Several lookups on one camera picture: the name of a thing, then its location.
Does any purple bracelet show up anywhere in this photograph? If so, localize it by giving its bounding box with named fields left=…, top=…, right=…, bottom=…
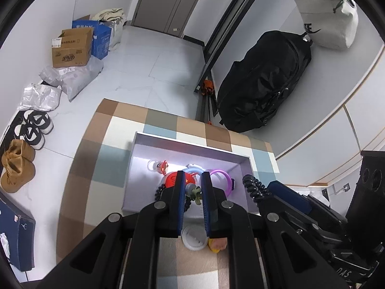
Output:
left=210, top=169, right=235, bottom=197

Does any brown cardboard box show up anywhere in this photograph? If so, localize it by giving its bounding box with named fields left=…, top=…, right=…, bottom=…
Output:
left=51, top=28, right=94, bottom=68

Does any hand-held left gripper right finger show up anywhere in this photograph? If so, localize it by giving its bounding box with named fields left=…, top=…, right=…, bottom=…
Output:
left=201, top=171, right=352, bottom=289

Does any black speaker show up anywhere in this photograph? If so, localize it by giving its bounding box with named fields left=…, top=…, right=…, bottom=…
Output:
left=344, top=150, right=385, bottom=244

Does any blue bracelet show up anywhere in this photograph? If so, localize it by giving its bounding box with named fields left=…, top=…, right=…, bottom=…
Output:
left=184, top=163, right=208, bottom=207

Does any white canvas bag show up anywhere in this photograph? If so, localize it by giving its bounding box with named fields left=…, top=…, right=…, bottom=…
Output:
left=290, top=0, right=359, bottom=50

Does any red round badge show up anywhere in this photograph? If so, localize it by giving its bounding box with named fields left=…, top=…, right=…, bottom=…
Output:
left=164, top=171, right=193, bottom=189

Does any silver cardboard box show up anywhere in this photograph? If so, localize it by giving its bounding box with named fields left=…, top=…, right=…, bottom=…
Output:
left=122, top=131, right=253, bottom=220

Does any black backpack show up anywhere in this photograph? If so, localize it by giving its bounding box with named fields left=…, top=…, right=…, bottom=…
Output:
left=217, top=30, right=312, bottom=133

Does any blue cardboard box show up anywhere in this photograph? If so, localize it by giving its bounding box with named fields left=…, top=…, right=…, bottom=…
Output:
left=71, top=14, right=113, bottom=60

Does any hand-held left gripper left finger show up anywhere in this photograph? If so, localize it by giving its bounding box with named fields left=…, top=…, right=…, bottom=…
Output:
left=36, top=171, right=185, bottom=289

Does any black metal frame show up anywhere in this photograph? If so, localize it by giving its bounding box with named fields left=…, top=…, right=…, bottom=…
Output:
left=194, top=0, right=271, bottom=124

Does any white round disc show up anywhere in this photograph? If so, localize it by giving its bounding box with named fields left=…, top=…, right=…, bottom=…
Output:
left=181, top=225, right=209, bottom=251

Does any tan boot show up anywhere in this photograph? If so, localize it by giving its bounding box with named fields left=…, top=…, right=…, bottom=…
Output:
left=0, top=157, right=36, bottom=194
left=1, top=138, right=36, bottom=169

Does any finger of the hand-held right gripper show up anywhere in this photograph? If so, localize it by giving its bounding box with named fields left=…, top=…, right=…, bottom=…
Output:
left=267, top=181, right=313, bottom=215
left=259, top=195, right=319, bottom=232

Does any cream fabric bag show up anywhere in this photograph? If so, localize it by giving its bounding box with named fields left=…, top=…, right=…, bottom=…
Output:
left=92, top=7, right=125, bottom=52

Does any black white sneaker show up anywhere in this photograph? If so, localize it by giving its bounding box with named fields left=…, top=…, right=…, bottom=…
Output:
left=23, top=110, right=54, bottom=134
left=13, top=122, right=45, bottom=150

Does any white wardrobe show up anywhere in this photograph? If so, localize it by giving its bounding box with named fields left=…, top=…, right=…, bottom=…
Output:
left=275, top=44, right=385, bottom=189

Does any grey mailer bag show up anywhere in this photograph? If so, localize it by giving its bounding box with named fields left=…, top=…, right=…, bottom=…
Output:
left=39, top=57, right=104, bottom=102

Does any grey door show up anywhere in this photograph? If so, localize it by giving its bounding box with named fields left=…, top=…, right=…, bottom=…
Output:
left=132, top=0, right=212, bottom=38

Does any black hair tie pig charm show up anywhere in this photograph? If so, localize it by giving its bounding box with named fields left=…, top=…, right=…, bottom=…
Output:
left=154, top=184, right=193, bottom=213

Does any checkered tablecloth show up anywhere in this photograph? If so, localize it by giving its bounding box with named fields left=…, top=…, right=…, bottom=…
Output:
left=56, top=98, right=279, bottom=289

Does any silver foil bag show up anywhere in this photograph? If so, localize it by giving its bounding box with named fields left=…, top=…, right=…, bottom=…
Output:
left=17, top=83, right=62, bottom=112

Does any navy shoe box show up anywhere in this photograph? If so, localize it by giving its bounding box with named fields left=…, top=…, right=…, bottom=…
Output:
left=0, top=199, right=37, bottom=272

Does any black spiral hair tie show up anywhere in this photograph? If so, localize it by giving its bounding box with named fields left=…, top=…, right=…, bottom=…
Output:
left=242, top=174, right=268, bottom=207

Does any black floor mat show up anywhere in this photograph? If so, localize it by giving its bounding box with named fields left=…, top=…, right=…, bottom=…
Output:
left=0, top=80, right=49, bottom=157

